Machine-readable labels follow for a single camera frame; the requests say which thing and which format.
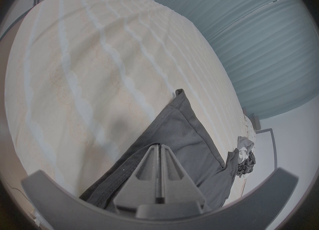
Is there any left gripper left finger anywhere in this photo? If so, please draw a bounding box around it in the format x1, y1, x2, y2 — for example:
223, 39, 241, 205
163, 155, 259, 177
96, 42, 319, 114
113, 144, 160, 211

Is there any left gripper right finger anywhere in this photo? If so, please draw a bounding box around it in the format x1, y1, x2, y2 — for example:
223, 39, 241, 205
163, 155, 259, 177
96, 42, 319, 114
161, 144, 207, 211

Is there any black T-shirt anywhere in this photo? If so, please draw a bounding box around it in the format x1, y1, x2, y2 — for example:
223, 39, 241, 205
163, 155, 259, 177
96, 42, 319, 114
79, 89, 240, 212

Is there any pile of clothes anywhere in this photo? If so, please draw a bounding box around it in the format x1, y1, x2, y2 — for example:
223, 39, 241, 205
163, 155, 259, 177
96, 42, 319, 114
235, 136, 257, 177

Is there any bed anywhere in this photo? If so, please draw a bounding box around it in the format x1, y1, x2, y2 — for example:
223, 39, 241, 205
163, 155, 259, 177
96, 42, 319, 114
4, 0, 277, 214

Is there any white printed pillow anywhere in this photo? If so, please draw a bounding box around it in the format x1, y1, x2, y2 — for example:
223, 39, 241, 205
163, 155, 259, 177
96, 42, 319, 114
243, 114, 257, 140

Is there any grey bedside table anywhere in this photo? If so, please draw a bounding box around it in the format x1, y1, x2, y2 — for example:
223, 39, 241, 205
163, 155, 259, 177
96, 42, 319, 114
242, 108, 261, 130

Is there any black cable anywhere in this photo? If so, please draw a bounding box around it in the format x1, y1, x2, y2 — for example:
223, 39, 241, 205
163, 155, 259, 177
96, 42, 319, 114
7, 184, 30, 199

